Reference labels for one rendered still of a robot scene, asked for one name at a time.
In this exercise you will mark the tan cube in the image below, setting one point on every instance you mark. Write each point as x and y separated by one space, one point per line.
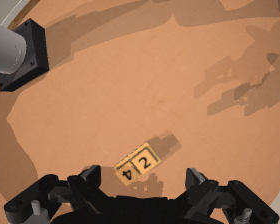
128 172
144 160

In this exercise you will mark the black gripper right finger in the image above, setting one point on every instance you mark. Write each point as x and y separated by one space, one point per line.
250 209

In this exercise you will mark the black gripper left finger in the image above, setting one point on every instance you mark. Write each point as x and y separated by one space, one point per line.
46 195

